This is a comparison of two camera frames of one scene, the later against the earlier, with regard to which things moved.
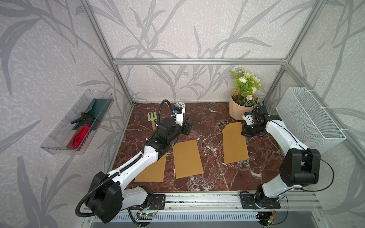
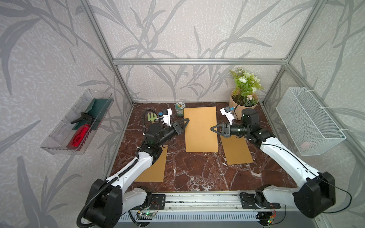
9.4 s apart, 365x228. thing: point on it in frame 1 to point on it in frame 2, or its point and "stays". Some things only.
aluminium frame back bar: (283, 61) stays
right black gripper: (245, 132) to (225, 131)
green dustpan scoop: (97, 111) stays
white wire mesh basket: (304, 117) stays
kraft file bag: (187, 160) to (199, 137)
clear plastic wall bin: (56, 143) stays
